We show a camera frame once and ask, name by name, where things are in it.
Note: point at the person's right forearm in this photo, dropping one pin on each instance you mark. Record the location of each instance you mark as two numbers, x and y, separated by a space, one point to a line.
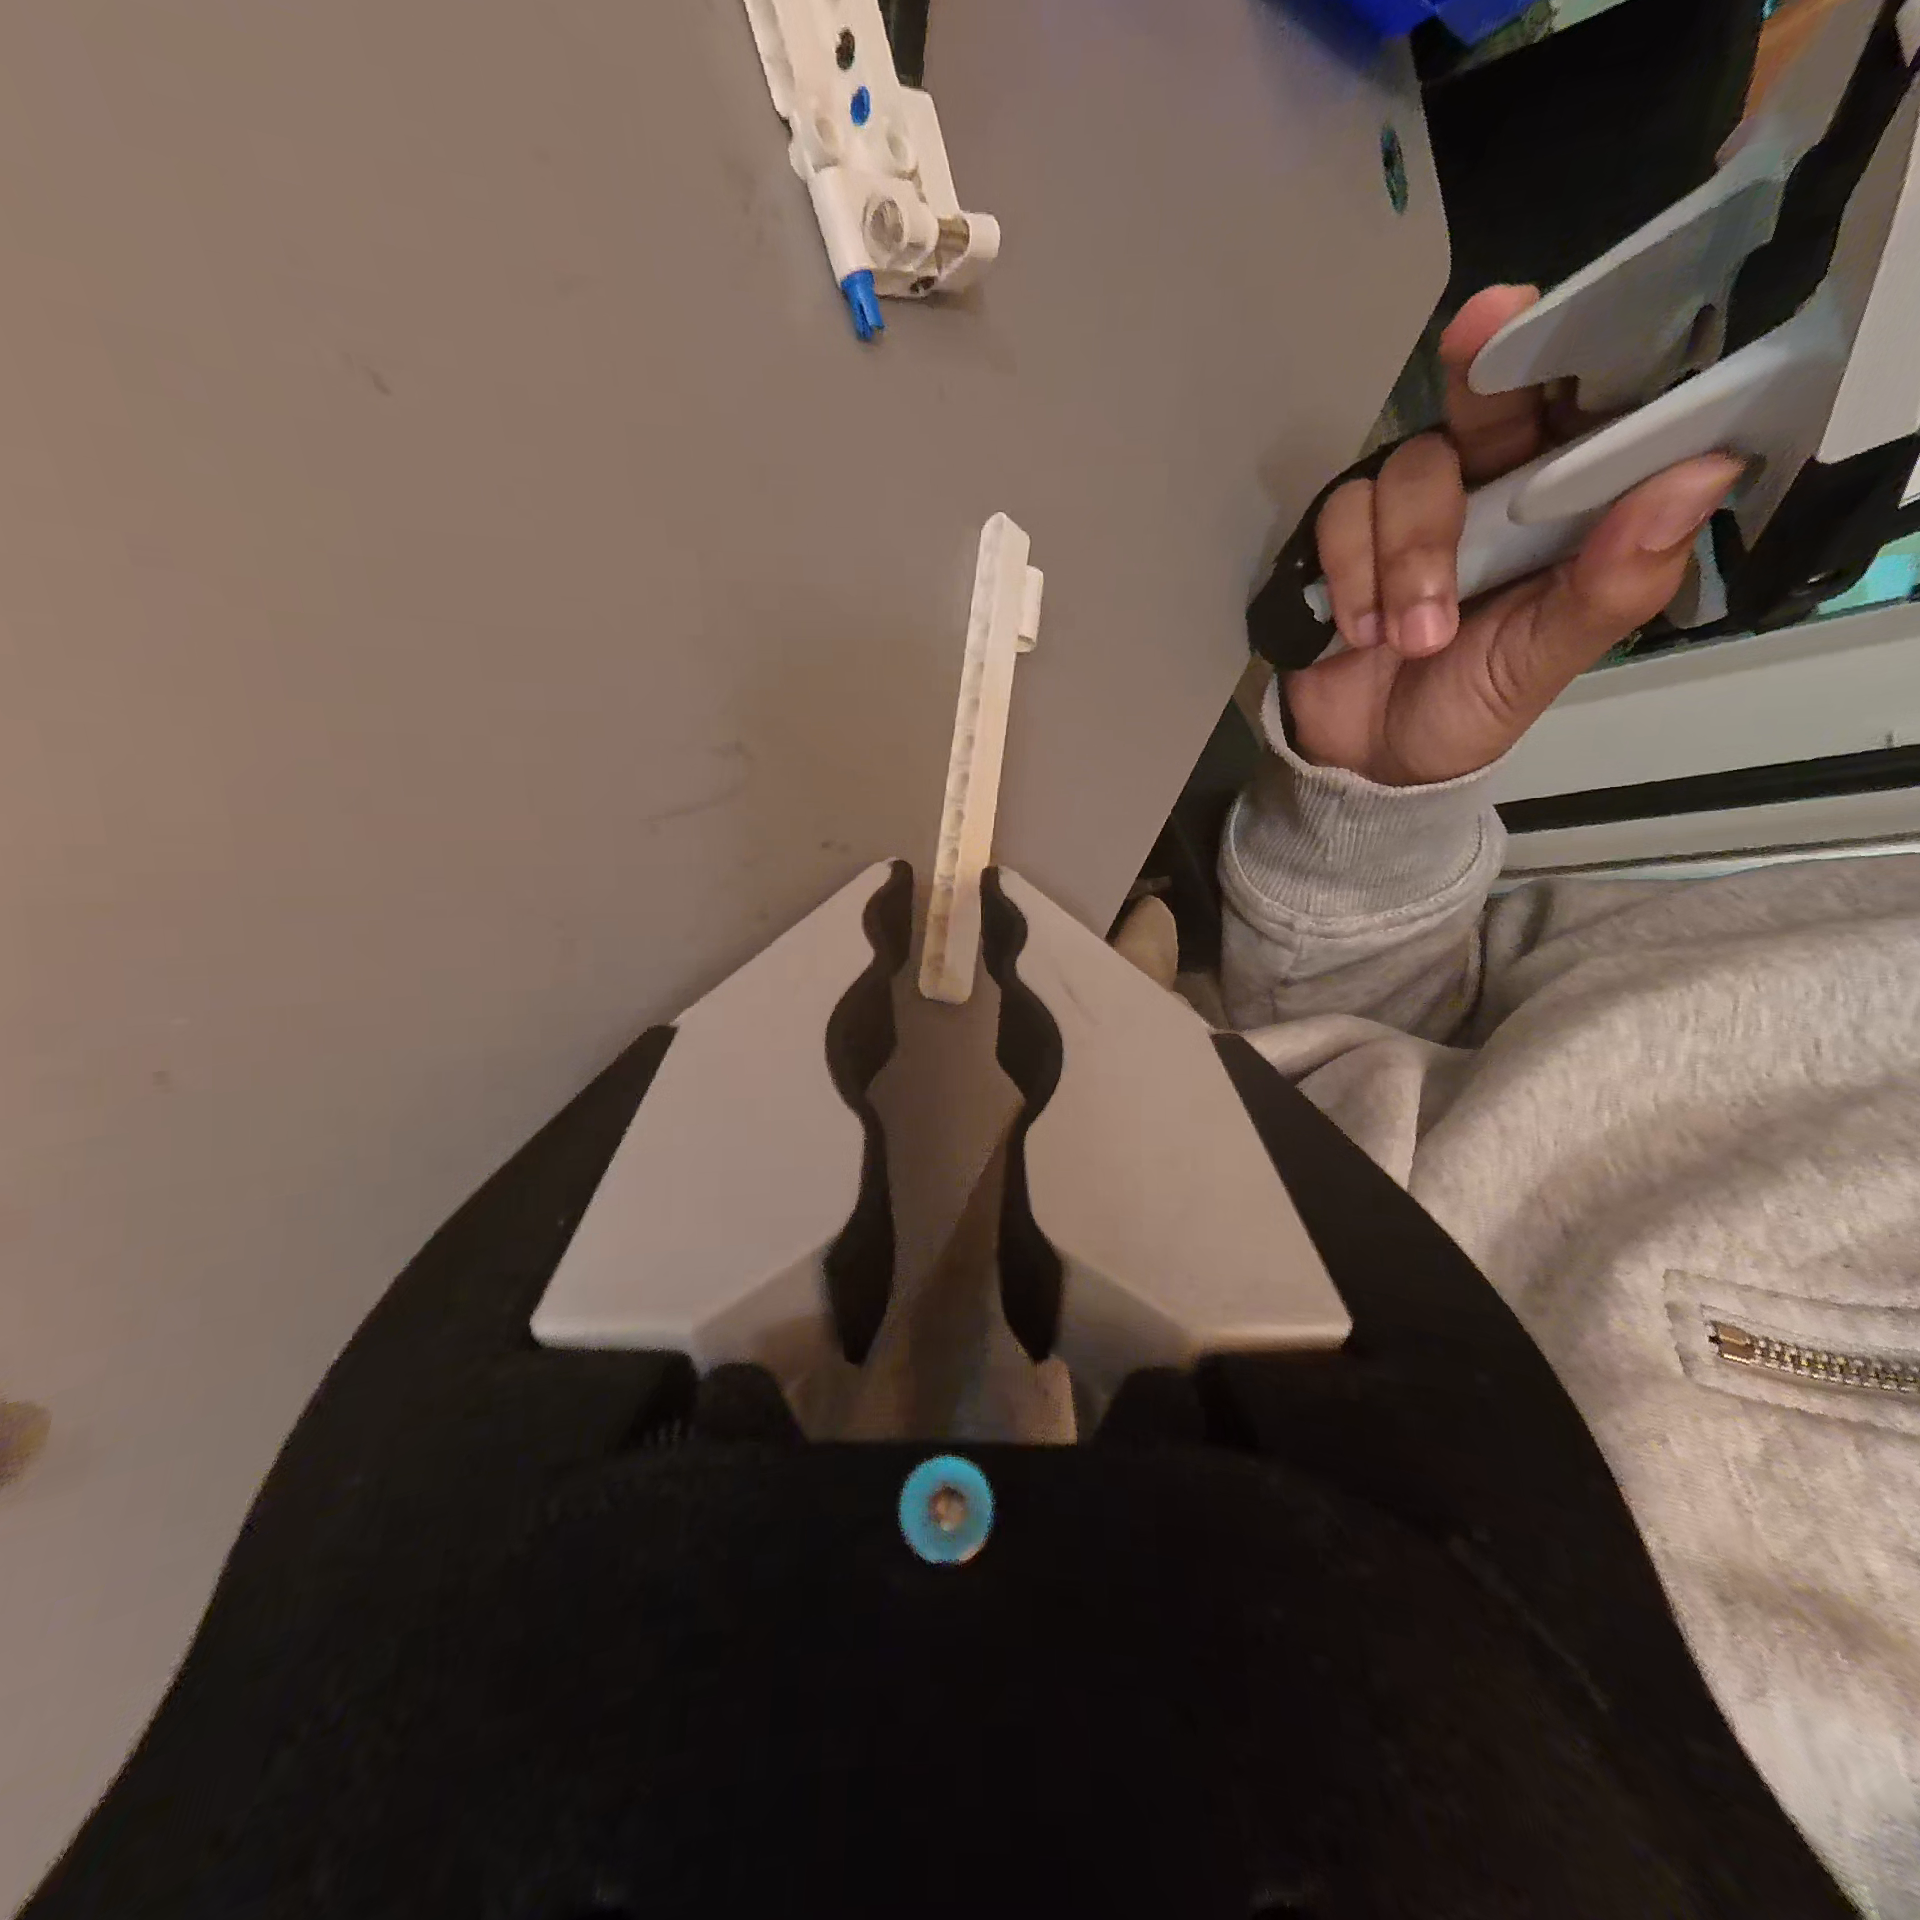
1349 884

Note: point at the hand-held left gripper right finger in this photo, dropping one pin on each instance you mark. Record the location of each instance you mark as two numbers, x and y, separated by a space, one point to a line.
1185 1200

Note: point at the person's right hand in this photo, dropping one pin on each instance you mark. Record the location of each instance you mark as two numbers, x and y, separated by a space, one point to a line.
1440 704

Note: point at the grey zip hoodie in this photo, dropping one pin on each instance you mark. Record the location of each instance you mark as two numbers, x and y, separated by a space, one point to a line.
1650 1141

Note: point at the long white lego beam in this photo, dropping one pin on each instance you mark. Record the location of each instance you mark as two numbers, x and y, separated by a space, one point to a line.
973 720

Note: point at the white lego assembly blue pins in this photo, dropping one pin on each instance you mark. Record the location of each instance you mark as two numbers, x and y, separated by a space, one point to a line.
879 165

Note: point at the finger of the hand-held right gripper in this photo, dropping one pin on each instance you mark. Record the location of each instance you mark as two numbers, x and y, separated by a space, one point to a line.
1635 284
1681 427

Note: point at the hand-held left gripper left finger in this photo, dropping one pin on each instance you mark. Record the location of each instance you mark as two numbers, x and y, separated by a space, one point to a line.
674 1200

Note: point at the blue plastic bin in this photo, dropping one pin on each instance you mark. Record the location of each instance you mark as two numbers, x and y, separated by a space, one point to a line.
1381 12

